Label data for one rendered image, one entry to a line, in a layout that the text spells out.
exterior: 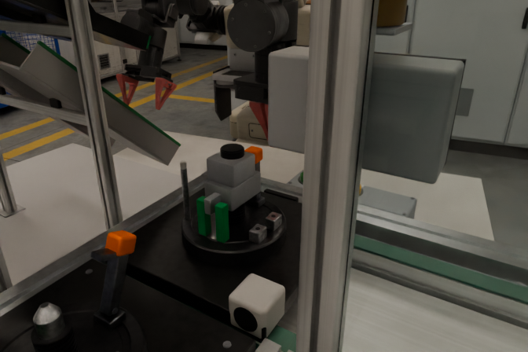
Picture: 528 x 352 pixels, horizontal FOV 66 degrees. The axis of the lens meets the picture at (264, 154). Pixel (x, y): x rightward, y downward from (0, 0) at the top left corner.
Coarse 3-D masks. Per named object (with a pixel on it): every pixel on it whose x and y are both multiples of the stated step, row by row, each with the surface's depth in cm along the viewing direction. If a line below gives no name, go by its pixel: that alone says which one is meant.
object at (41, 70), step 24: (0, 48) 58; (24, 48) 60; (48, 48) 51; (24, 72) 50; (48, 72) 52; (72, 72) 54; (48, 96) 62; (72, 96) 55; (120, 120) 61; (144, 120) 64; (144, 144) 66; (168, 144) 69
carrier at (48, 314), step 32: (64, 288) 45; (96, 288) 45; (128, 288) 45; (0, 320) 41; (32, 320) 38; (64, 320) 34; (96, 320) 38; (128, 320) 38; (160, 320) 41; (192, 320) 41
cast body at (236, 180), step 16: (208, 160) 49; (224, 160) 49; (240, 160) 49; (208, 176) 50; (224, 176) 49; (240, 176) 49; (256, 176) 52; (208, 192) 50; (224, 192) 49; (240, 192) 50; (256, 192) 53; (208, 208) 48
